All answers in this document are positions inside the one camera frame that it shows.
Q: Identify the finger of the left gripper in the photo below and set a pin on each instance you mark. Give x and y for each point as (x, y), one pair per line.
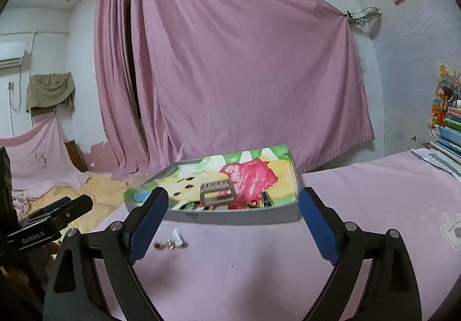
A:
(62, 217)
(47, 210)

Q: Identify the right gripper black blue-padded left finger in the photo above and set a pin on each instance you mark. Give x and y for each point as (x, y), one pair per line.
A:
(75, 290)

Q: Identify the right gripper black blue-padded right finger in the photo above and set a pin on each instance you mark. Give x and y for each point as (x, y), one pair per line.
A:
(391, 291)

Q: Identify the gold earring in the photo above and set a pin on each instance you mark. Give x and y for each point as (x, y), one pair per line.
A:
(171, 245)
(159, 246)

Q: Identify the black white striped hair clip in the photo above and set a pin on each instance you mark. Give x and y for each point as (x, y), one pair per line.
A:
(266, 199)

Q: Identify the person's left hand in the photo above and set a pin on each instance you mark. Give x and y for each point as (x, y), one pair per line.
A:
(28, 273)

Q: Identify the pink embroidered draped sheet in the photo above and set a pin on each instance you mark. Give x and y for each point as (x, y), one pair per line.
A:
(40, 161)

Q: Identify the brown wooden headboard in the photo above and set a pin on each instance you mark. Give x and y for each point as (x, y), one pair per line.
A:
(75, 156)

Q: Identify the narrow pink curtain panel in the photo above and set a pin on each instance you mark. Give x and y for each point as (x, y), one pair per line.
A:
(115, 89)

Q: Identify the white fabric label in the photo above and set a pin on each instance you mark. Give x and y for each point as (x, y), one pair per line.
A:
(451, 232)

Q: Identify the olive green hanging cloth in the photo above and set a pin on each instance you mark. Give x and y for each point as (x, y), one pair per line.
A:
(49, 90)

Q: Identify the pink table cloth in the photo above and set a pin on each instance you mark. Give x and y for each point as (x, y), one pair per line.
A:
(275, 272)

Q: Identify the white air conditioner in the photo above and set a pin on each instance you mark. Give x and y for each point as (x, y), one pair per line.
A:
(12, 54)

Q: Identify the stack of books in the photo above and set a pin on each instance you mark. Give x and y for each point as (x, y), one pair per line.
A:
(443, 149)

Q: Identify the grey tray with colourful lining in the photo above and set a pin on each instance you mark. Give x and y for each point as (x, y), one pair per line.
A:
(252, 187)

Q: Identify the large pink curtain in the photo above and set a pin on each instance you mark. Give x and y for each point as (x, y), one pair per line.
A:
(222, 76)

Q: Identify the wire wall rack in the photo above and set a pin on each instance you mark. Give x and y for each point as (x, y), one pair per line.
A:
(364, 16)

